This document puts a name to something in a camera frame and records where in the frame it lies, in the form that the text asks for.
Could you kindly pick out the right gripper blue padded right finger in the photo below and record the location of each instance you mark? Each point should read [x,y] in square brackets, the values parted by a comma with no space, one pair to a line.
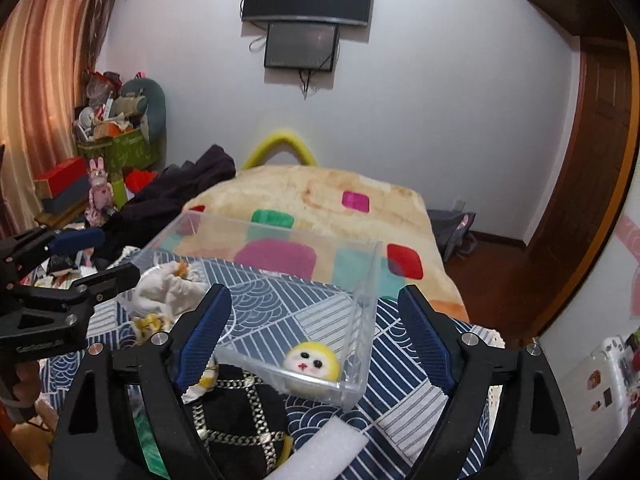
[433,337]

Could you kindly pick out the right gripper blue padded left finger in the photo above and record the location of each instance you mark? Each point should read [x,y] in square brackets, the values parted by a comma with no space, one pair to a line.
[194,337]

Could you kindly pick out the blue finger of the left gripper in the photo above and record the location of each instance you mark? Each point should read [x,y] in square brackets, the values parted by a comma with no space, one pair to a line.
[71,242]

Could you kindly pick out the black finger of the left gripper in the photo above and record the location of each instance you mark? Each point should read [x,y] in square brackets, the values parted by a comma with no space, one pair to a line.
[107,284]

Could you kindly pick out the floral white cloth bundle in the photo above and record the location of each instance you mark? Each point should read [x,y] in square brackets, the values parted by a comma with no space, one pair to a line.
[162,295]

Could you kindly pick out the black cloth with chain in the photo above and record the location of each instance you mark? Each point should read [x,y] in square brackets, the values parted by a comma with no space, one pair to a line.
[241,421]

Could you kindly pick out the clear plastic storage box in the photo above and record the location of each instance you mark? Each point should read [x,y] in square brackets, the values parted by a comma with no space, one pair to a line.
[287,286]

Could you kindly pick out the yellow round plush face toy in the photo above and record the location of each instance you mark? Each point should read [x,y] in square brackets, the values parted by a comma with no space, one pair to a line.
[311,359]

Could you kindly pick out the green knitted glove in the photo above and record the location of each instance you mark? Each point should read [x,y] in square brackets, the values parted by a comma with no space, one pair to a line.
[150,450]

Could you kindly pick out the white foam sponge block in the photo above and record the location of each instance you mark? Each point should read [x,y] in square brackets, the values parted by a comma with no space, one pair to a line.
[325,455]

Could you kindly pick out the red box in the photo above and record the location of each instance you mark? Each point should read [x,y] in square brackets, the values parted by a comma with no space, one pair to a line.
[55,181]

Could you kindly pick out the pink bunny figurine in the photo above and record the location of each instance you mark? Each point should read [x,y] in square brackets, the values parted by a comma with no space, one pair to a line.
[101,205]

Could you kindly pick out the dark clothes pile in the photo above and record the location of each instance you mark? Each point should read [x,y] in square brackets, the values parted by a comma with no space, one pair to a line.
[160,202]

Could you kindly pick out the blue white patterned tablecloth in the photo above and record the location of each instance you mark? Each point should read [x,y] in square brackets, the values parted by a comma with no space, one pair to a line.
[385,392]

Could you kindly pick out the green storage box with clutter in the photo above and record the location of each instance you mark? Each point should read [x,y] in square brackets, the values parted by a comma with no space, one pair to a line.
[129,150]

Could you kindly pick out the grey backpack on floor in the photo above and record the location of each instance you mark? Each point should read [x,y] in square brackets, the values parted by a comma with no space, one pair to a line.
[452,232]

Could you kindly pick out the beige blanket with coloured squares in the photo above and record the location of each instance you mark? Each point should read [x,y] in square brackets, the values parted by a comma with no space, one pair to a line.
[343,204]

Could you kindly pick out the grey green plush cushion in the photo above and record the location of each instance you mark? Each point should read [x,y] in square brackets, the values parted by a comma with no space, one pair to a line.
[155,108]

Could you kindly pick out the brown wooden door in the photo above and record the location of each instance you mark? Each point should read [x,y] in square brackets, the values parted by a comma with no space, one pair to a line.
[590,187]

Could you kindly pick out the white appliance with stickers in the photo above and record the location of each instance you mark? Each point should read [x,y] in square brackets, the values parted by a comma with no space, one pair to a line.
[601,395]

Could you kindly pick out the orange striped curtain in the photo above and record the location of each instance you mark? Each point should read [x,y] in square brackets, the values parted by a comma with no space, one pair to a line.
[48,49]

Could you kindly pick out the yellow curved headboard tube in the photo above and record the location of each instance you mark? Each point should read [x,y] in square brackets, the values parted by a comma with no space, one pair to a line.
[281,140]

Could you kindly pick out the small dark wall monitor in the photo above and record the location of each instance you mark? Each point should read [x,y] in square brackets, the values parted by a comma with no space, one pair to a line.
[301,46]

